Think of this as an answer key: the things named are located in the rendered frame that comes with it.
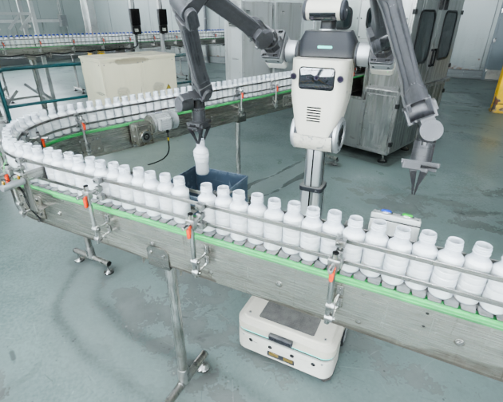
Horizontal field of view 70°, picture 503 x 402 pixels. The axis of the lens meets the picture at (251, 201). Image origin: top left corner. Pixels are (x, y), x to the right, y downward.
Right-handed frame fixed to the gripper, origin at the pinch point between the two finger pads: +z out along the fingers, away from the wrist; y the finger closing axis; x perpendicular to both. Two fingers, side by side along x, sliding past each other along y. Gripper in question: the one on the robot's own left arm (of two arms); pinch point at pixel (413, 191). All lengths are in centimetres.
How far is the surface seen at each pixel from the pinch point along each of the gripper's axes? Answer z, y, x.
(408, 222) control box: 8.6, 0.4, -3.6
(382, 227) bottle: 9.5, -5.5, -18.5
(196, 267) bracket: 36, -59, -19
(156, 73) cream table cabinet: -83, -348, 286
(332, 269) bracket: 21.3, -14.3, -27.5
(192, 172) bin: 12, -105, 40
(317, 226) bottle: 13.3, -22.1, -18.1
